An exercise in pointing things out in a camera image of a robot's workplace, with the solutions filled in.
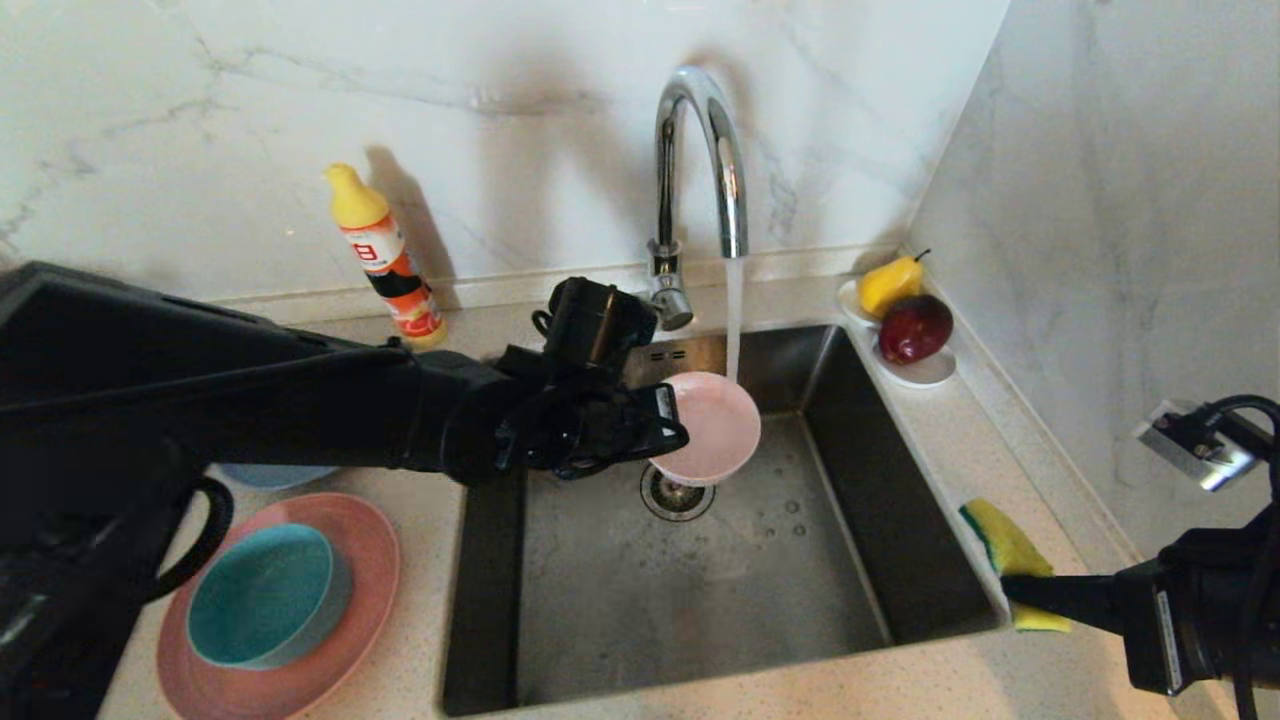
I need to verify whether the pink bowl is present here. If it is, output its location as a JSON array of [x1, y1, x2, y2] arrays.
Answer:
[[647, 371, 763, 489]]

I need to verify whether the yellow green sponge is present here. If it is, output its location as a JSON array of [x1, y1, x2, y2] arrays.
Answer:
[[958, 497, 1073, 634]]

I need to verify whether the orange white dish soap bottle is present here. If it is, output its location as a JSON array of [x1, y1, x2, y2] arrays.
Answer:
[[324, 163, 449, 349]]

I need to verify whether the teal bowl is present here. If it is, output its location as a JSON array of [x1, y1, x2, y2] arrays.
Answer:
[[186, 523, 353, 671]]

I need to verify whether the stainless steel sink basin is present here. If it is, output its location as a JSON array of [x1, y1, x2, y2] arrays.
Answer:
[[444, 322, 1007, 717]]

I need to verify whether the round metal drain strainer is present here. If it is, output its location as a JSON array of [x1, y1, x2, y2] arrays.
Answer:
[[640, 462, 717, 523]]

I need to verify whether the running water stream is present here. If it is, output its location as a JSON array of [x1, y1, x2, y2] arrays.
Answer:
[[723, 255, 748, 386]]

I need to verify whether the pink plate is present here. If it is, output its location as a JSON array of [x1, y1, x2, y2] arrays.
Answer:
[[156, 492, 403, 720]]

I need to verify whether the blue grey plate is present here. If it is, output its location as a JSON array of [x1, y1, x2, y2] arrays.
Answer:
[[216, 462, 343, 492]]

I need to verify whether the chrome gooseneck faucet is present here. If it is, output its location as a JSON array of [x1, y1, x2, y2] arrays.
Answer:
[[645, 66, 751, 333]]

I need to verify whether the small white fruit dish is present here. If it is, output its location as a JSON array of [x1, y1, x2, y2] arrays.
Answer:
[[838, 278, 959, 389]]

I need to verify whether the yellow pear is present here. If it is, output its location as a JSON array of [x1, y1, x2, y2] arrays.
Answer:
[[858, 250, 931, 319]]

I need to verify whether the dark red apple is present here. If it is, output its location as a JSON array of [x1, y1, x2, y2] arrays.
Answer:
[[878, 294, 955, 365]]

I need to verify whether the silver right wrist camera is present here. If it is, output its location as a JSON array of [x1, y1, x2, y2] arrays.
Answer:
[[1134, 399, 1263, 493]]

